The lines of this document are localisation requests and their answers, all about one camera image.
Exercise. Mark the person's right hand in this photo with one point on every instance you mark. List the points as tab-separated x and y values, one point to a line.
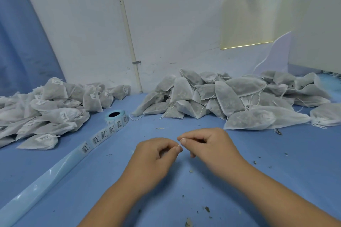
213	149

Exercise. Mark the person's left hand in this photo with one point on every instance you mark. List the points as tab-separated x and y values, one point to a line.
149	163

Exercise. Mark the pile of unlabelled herb bags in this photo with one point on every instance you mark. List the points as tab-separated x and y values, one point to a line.
234	99

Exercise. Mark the blue label roll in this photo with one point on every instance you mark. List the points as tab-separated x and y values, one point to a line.
96	139

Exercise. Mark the pile of labelled herb bags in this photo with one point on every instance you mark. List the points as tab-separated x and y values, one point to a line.
53	110

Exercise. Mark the person's right forearm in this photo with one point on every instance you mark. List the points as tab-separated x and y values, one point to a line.
287	203

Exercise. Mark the grey pipe clamp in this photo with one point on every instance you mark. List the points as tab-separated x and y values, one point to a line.
137	62

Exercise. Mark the white curved board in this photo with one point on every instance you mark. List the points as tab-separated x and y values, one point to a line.
277	54

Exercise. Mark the large beige panel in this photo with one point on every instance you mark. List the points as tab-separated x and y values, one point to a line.
317	16

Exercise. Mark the blue curtain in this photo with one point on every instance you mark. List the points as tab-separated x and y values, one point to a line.
24	27

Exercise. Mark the white wall pipe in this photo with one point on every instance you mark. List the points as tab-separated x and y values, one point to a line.
128	22

